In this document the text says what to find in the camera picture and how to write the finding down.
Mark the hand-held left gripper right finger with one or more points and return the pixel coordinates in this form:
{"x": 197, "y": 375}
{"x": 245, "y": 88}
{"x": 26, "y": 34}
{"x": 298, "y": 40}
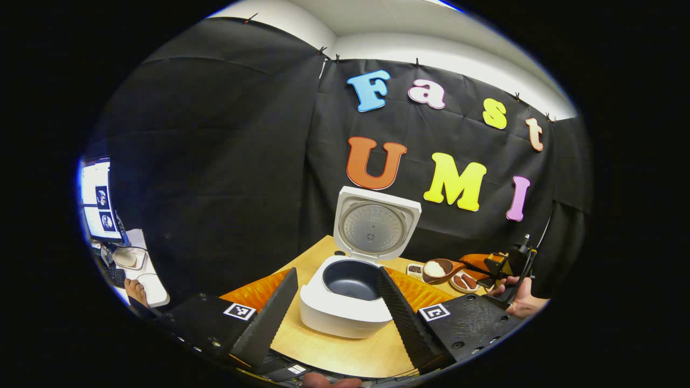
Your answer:
{"x": 409, "y": 323}

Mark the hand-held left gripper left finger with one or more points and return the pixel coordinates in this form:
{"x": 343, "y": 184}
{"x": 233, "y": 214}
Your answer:
{"x": 267, "y": 323}

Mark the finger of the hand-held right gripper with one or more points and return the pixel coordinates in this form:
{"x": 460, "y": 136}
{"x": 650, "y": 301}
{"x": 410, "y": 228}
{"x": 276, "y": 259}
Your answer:
{"x": 480, "y": 265}

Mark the brown wooden spoon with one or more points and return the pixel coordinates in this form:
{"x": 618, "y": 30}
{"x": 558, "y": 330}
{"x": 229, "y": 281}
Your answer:
{"x": 447, "y": 276}

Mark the white rice cooker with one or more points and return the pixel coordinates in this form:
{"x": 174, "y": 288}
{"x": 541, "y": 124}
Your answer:
{"x": 339, "y": 318}

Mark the brown meat piece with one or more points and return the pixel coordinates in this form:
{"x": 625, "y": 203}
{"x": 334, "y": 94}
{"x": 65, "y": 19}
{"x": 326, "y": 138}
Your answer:
{"x": 469, "y": 280}
{"x": 461, "y": 282}

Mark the round white plate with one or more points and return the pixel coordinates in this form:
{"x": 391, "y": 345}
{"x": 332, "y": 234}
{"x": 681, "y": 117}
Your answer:
{"x": 474, "y": 290}

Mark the white divided bean dish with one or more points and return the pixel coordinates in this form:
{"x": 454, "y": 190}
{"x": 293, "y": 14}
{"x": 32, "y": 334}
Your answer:
{"x": 414, "y": 269}

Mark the white side desk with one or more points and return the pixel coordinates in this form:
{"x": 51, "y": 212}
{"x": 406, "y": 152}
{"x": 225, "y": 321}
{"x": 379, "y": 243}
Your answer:
{"x": 153, "y": 291}

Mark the black keyboard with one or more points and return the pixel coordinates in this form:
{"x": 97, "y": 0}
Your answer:
{"x": 116, "y": 277}

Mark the black backdrop cloth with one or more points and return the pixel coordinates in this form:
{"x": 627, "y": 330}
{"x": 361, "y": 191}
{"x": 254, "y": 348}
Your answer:
{"x": 215, "y": 161}

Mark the computer monitor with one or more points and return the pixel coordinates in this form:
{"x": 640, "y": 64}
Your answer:
{"x": 97, "y": 199}

